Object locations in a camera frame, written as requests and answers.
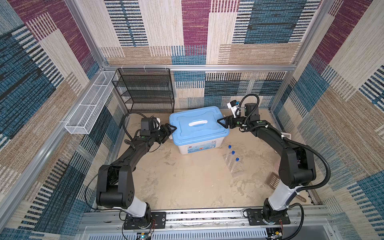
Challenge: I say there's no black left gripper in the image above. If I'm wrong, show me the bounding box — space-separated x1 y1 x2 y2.
150 123 176 144

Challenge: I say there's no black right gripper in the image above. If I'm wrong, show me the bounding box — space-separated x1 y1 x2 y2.
216 113 249 129

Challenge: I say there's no blue plastic bin lid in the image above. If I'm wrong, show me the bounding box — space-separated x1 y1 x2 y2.
169 106 230 146

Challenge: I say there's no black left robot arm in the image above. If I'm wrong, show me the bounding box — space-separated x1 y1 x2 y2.
92 111 177 222

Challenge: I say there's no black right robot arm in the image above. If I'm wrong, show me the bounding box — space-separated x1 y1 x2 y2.
217 95 331 225

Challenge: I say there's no white plastic storage bin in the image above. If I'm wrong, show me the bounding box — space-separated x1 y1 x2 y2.
178 137 225 155

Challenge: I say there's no pink calculator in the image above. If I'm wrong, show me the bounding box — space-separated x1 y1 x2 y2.
281 133 292 140

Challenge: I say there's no pink cup of markers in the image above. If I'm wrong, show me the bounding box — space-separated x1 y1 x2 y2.
273 162 280 175

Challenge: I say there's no brown wooden tool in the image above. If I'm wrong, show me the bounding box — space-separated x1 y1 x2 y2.
266 172 280 190

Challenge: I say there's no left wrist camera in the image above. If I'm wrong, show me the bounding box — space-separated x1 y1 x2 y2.
153 117 161 130

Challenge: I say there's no black wire shelf rack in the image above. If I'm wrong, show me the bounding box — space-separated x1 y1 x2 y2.
112 68 175 113

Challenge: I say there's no white mesh wall basket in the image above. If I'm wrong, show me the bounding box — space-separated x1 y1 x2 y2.
65 71 115 135

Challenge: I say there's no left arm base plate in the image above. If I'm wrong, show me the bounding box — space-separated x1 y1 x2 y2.
123 212 167 230

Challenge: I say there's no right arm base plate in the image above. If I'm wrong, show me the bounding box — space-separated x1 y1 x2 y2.
243 208 291 226

